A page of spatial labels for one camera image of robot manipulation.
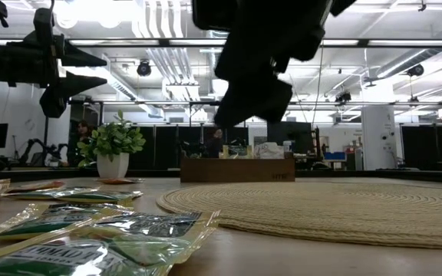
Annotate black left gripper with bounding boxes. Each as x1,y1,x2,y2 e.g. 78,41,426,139
8,7,108,119

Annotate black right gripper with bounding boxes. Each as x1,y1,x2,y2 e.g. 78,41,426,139
191,0,333,130

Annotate white orange tea packet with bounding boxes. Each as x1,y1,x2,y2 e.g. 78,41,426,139
252,141,285,160

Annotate green yellow tea packet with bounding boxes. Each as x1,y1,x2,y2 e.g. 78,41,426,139
56,189,144,205
0,202,134,242
0,209,222,276
222,144,253,159
2,186,103,200

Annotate brown wooden tea box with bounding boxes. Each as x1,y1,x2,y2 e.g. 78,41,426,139
180,157,297,183

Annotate round woven straw placemat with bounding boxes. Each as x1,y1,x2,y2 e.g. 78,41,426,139
155,179,442,251

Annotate person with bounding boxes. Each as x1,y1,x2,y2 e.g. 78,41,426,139
71,120,96,166
204,127,226,159

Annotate black ceiling spotlight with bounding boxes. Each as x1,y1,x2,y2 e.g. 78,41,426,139
406,63,425,78
335,90,353,104
136,59,153,77

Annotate blue storage bin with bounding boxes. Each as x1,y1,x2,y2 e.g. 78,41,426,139
323,151,347,162

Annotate green plant white pot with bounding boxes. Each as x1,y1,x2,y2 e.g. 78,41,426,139
77,110,147,179

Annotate black partition panels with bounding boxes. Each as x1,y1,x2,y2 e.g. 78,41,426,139
400,124,442,172
128,125,251,171

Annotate white square pillar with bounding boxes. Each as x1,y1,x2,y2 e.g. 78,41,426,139
360,104,397,171

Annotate thin hanging black cable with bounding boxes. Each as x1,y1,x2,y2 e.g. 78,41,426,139
311,45,325,128

